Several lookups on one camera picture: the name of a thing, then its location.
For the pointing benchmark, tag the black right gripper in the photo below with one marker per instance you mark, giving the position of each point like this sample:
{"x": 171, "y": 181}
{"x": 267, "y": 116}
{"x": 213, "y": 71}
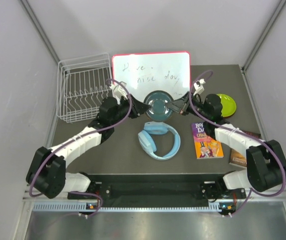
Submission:
{"x": 177, "y": 105}

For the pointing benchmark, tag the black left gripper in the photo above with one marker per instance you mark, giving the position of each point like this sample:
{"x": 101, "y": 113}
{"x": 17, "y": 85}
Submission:
{"x": 137, "y": 107}

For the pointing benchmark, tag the dark green plate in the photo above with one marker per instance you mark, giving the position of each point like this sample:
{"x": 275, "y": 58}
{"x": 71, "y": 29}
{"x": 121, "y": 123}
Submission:
{"x": 157, "y": 101}

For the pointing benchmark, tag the lime green plate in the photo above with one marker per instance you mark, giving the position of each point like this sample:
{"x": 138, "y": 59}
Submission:
{"x": 228, "y": 104}

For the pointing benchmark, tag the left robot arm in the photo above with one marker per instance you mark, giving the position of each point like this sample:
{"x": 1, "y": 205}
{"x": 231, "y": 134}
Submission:
{"x": 47, "y": 172}

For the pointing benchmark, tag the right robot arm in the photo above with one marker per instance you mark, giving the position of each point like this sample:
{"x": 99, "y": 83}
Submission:
{"x": 266, "y": 163}

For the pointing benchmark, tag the light blue headphones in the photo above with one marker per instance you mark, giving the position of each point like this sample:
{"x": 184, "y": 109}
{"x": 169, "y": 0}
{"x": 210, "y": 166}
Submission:
{"x": 150, "y": 144}

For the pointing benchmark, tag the pink framed whiteboard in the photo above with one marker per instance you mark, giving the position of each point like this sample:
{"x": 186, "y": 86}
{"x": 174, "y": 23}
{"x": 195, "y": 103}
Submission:
{"x": 146, "y": 73}

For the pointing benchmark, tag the purple Roald Dahl book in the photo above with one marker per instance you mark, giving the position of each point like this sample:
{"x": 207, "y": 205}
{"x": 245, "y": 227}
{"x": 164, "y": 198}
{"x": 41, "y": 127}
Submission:
{"x": 205, "y": 146}

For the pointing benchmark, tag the dark brown book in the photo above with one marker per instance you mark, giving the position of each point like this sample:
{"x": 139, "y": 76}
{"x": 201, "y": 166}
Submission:
{"x": 238, "y": 160}

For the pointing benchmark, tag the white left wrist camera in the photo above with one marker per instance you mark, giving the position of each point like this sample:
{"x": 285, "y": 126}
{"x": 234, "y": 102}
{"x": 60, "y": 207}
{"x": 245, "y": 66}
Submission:
{"x": 118, "y": 89}

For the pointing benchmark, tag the white wire dish rack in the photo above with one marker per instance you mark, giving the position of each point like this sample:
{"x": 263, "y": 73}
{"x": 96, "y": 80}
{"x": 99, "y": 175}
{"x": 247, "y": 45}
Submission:
{"x": 81, "y": 87}

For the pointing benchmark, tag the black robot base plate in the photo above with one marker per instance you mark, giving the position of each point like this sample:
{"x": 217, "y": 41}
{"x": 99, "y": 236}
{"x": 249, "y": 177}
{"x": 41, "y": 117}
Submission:
{"x": 199, "y": 186}

